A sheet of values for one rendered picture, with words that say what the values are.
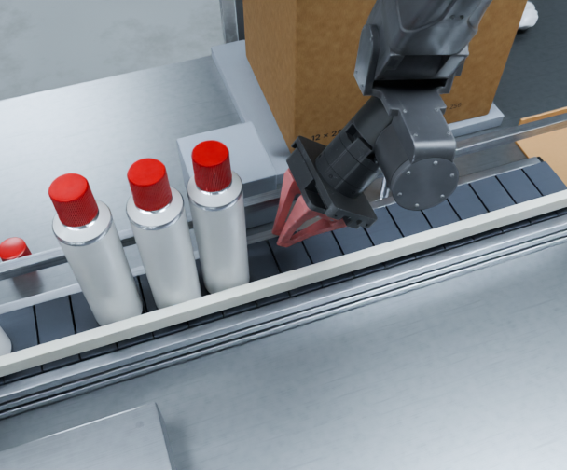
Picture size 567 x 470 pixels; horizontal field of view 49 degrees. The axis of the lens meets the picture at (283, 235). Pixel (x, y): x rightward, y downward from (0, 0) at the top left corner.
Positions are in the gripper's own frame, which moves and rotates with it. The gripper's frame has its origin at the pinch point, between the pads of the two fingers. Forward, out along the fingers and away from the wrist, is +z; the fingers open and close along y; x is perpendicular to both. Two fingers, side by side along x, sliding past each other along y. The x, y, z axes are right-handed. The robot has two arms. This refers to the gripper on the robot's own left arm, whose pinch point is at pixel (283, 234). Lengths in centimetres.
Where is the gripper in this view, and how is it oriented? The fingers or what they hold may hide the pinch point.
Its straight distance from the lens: 67.2
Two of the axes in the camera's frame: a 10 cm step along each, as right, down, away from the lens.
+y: 3.3, 7.5, -5.7
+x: 7.3, 1.8, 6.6
